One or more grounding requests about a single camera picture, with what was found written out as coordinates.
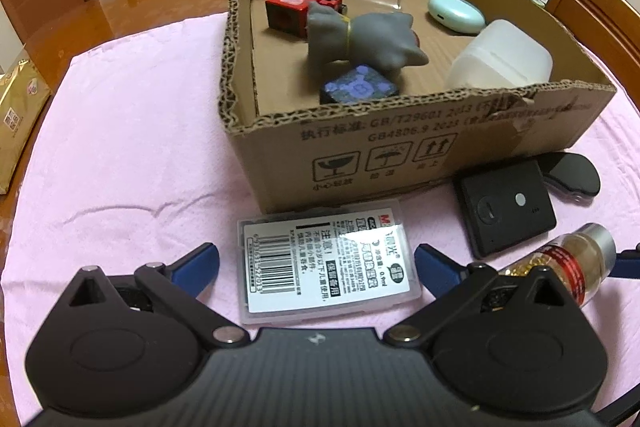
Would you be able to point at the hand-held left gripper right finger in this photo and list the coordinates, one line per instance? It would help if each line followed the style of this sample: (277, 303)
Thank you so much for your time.
(436, 269)

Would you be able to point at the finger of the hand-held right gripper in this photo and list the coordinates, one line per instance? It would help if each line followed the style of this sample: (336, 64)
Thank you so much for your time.
(630, 264)

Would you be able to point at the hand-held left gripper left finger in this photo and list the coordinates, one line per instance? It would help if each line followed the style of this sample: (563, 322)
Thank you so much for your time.
(197, 264)

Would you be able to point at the bottle of gold capsules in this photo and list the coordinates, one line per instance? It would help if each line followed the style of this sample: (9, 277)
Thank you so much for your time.
(575, 259)

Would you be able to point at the clear case with printed label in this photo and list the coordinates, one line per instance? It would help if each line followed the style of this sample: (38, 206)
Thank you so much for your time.
(330, 262)

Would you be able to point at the cardboard box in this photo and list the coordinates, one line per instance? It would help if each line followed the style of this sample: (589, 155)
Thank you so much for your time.
(400, 147)

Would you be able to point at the black blue toy train block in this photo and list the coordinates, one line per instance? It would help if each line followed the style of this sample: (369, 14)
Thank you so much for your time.
(360, 88)

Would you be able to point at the white translucent plastic box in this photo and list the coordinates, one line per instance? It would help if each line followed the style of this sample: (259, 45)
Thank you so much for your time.
(500, 57)

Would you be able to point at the grey plush cat toy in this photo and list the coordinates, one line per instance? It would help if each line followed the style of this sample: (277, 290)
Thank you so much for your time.
(370, 37)

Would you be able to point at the teal earbud case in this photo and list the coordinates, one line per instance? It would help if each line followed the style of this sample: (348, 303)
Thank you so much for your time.
(455, 13)

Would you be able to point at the red toy train block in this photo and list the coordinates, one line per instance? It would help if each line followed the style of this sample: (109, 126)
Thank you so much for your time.
(287, 9)

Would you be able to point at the black square device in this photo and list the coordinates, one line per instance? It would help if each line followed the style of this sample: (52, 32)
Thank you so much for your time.
(505, 207)

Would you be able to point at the pink towel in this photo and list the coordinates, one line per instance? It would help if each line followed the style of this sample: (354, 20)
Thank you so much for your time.
(125, 157)

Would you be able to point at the gold tissue pack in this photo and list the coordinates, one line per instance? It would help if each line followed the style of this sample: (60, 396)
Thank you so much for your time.
(20, 127)

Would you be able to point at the wooden chair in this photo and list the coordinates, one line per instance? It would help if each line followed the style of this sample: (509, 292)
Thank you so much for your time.
(600, 2)

